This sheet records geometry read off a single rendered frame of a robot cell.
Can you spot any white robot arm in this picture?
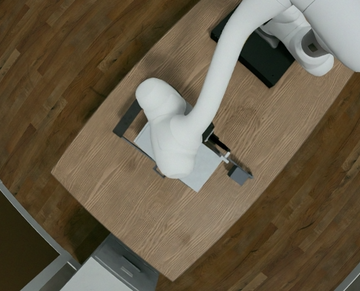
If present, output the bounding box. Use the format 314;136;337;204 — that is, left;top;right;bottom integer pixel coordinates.
136;0;360;178

